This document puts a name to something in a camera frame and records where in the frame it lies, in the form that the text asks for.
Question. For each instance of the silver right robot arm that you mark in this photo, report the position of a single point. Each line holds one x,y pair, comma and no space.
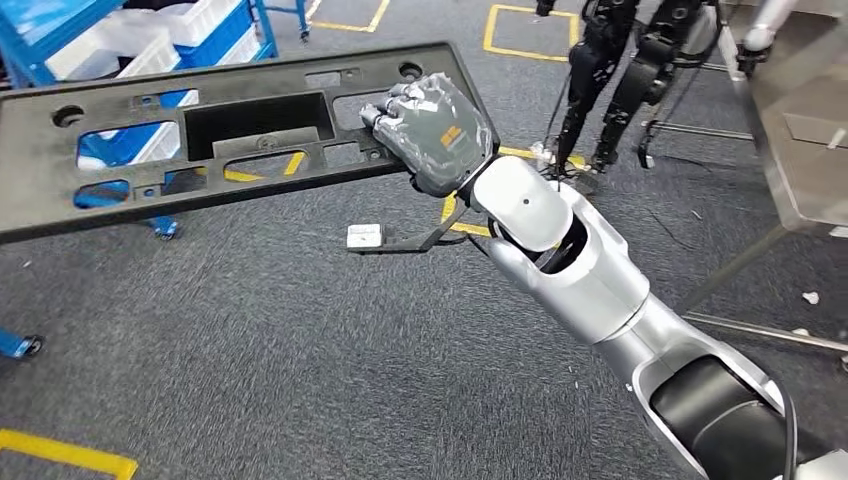
596,285

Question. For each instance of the white paper scrap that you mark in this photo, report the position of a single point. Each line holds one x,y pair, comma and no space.
810,298

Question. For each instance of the small white bolt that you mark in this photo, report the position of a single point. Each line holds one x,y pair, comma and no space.
838,138

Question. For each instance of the long black plastic car part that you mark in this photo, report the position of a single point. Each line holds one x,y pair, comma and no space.
40,185

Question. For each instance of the flat grey metal plate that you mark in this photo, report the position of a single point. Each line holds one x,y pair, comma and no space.
815,129

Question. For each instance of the blue metal shelf rack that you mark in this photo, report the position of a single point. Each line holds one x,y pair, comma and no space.
40,13

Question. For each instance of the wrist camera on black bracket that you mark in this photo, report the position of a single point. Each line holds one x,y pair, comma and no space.
364,236

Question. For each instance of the stainless steel table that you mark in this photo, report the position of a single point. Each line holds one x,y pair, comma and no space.
795,185

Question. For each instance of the white plastic bin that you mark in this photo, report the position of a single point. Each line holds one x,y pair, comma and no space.
245,50
192,20
166,142
112,53

